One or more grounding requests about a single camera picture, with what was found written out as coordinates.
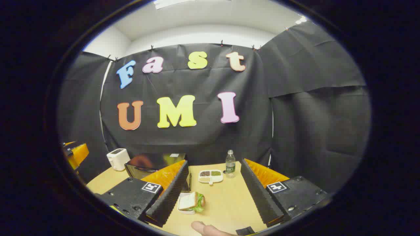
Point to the lettuce sandwich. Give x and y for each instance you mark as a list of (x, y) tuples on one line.
[(188, 200)]

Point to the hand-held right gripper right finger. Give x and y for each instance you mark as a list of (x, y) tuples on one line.
[(259, 193)]

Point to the black backdrop cloth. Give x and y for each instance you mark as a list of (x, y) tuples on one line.
[(203, 141)]

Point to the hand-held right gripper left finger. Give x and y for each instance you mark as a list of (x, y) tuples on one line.
[(170, 196)]

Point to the clear plastic water bottle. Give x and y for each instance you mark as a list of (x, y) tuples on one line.
[(230, 165)]

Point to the black electric oven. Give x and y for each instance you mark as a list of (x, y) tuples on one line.
[(154, 162)]

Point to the ceiling light panel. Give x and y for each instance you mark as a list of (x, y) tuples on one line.
[(174, 3), (301, 20)]

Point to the white divided plate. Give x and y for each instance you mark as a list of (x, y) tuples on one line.
[(210, 177)]

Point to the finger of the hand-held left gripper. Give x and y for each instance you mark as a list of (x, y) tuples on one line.
[(80, 154)]

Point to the white toaster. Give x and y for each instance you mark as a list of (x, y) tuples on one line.
[(118, 159)]

